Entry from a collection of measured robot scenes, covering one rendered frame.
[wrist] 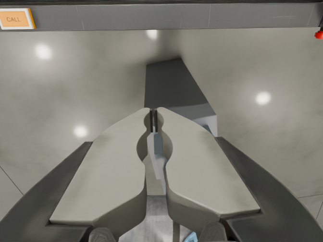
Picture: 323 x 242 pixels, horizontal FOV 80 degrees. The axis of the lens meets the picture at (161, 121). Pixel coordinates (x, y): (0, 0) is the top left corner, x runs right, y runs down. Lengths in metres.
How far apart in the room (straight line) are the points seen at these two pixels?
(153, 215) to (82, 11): 0.40
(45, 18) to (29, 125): 1.45
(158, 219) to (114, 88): 1.13
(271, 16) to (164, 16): 0.19
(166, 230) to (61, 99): 1.31
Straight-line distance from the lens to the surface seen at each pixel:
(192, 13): 0.39
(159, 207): 0.45
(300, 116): 1.95
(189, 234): 0.45
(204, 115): 0.64
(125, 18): 0.38
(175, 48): 1.36
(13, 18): 0.43
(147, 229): 0.44
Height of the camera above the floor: 1.33
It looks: 60 degrees down
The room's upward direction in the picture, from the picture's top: 174 degrees clockwise
